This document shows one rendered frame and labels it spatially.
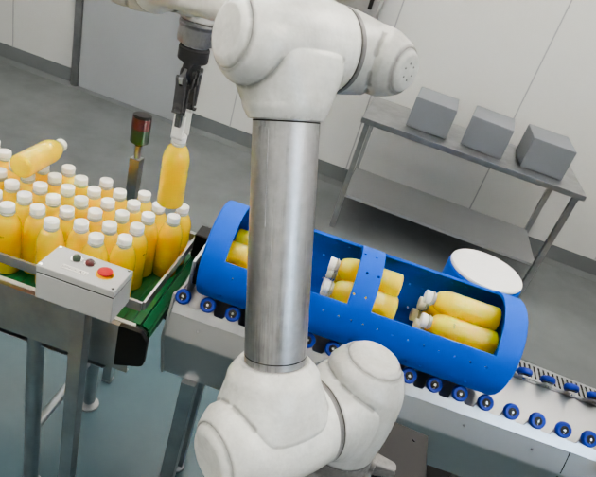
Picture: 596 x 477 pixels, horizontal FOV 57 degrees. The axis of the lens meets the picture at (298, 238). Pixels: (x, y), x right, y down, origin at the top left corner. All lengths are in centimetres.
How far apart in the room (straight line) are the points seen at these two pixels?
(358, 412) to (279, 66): 57
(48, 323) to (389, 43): 123
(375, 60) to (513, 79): 394
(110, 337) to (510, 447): 116
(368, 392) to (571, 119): 412
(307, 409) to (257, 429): 8
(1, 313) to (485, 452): 144
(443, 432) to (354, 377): 77
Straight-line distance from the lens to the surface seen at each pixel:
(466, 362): 153
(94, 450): 243
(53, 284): 144
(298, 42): 76
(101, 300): 140
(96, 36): 563
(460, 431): 171
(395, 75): 86
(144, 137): 195
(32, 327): 175
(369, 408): 98
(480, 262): 220
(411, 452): 128
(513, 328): 155
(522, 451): 177
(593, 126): 495
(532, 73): 478
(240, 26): 75
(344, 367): 97
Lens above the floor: 195
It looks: 29 degrees down
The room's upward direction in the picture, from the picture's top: 18 degrees clockwise
